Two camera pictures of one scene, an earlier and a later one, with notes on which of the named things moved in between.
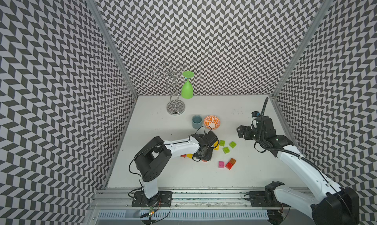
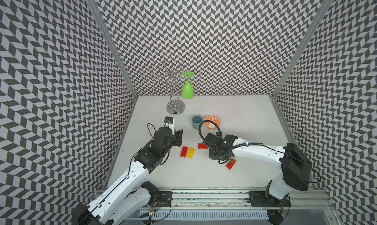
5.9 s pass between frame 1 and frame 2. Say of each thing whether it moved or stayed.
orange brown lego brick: stayed
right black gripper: moved
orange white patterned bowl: stayed
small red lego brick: stayed
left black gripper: moved
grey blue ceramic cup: stayed
